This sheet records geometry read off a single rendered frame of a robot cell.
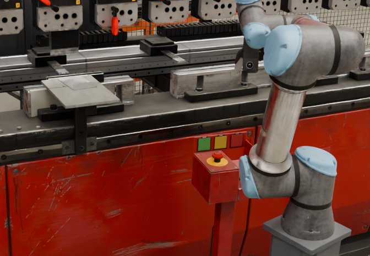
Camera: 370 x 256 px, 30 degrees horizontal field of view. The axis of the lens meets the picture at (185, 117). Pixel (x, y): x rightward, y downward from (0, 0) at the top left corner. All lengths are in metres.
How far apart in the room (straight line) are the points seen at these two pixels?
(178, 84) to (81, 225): 0.63
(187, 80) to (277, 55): 1.07
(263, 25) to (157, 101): 0.75
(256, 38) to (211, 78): 0.74
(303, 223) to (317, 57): 0.54
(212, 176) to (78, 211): 0.52
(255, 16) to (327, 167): 0.47
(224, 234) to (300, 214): 0.58
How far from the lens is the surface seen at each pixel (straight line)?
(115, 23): 2.36
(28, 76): 2.64
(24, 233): 2.46
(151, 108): 2.50
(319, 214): 1.93
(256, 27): 1.94
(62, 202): 2.45
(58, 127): 2.33
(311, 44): 1.57
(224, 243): 2.48
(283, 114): 1.69
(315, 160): 1.86
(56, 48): 2.39
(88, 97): 2.23
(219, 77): 2.67
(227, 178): 2.29
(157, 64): 2.82
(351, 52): 1.61
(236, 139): 2.43
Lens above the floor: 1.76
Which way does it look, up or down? 21 degrees down
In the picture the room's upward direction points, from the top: 3 degrees clockwise
